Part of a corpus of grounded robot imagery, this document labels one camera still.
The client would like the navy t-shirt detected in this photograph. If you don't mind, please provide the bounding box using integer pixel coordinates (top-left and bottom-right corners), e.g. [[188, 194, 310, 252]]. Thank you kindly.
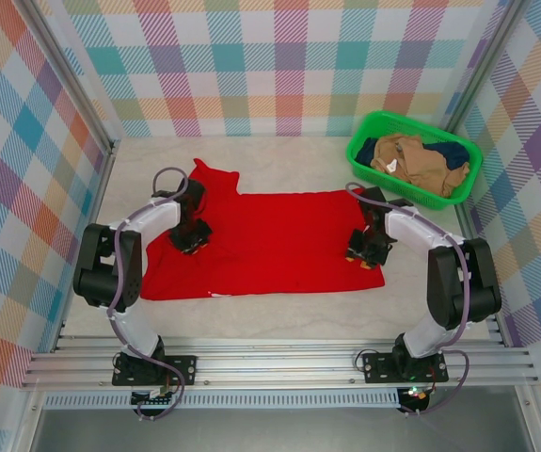
[[355, 137, 469, 170]]

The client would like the green plastic basket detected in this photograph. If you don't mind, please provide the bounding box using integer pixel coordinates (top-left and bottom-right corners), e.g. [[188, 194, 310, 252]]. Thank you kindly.
[[344, 110, 483, 207]]

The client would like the grey metal shelf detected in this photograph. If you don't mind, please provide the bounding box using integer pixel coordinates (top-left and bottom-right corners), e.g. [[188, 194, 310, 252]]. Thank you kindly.
[[29, 405, 534, 452]]

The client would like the perforated white cable tray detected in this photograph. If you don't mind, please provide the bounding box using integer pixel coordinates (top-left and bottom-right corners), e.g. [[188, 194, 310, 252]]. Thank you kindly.
[[43, 394, 401, 410]]

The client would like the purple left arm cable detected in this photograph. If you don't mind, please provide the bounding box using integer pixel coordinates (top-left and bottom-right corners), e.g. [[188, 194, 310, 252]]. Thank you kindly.
[[107, 166, 190, 421]]

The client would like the aluminium frame post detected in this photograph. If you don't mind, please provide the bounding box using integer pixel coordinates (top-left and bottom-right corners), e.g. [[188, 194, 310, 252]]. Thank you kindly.
[[443, 0, 528, 137], [24, 0, 120, 156]]

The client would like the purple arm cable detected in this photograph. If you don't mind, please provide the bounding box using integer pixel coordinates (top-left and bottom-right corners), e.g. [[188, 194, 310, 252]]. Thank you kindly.
[[107, 166, 190, 421], [344, 182, 471, 418]]

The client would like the tan t-shirt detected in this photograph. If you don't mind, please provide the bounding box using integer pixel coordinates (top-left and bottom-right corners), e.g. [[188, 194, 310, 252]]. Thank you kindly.
[[371, 134, 471, 199]]

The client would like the small circuit board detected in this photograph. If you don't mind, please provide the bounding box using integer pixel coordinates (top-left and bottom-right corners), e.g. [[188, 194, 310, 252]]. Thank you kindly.
[[130, 386, 180, 409], [399, 385, 434, 407]]

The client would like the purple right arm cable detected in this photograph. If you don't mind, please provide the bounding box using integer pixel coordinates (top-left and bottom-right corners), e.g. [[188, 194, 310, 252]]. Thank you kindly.
[[344, 182, 471, 418]]

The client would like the red t-shirt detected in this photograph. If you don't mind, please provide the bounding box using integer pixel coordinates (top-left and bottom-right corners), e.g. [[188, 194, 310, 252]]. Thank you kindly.
[[139, 157, 387, 301]]

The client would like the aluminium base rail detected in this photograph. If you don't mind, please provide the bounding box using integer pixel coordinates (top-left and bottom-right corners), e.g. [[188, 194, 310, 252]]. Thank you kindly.
[[20, 334, 541, 392]]

